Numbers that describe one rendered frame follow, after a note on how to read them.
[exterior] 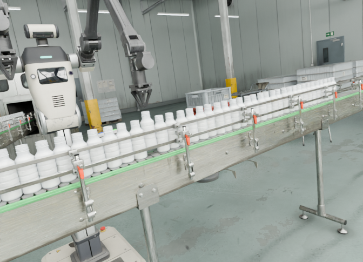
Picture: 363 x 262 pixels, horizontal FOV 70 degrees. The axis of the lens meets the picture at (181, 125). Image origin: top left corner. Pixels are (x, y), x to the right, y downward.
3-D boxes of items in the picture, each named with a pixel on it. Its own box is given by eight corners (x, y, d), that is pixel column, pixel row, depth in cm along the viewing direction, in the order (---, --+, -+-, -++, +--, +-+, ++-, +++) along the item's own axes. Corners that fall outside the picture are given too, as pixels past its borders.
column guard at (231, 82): (233, 103, 1108) (230, 78, 1089) (226, 103, 1140) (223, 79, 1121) (239, 102, 1130) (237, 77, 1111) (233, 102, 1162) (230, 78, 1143)
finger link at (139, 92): (147, 105, 116) (143, 84, 114) (155, 105, 110) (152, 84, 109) (133, 108, 112) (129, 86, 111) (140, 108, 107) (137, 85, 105)
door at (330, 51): (344, 92, 982) (343, 35, 946) (318, 93, 1064) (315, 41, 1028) (345, 92, 988) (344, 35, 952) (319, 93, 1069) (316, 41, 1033)
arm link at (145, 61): (141, 42, 111) (122, 43, 106) (154, 37, 101) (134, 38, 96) (146, 70, 113) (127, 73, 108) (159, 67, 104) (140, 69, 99)
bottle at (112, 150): (104, 167, 104) (96, 128, 102) (116, 162, 109) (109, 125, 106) (112, 169, 100) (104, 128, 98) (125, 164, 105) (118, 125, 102)
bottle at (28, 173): (36, 186, 93) (25, 142, 90) (46, 188, 90) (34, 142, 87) (19, 194, 88) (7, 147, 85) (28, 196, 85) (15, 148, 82)
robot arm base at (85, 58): (75, 47, 157) (81, 63, 154) (77, 38, 151) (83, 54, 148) (90, 46, 162) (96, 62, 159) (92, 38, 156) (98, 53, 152)
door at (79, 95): (66, 125, 1203) (56, 79, 1167) (66, 125, 1211) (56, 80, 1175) (88, 120, 1258) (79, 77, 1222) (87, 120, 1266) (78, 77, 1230)
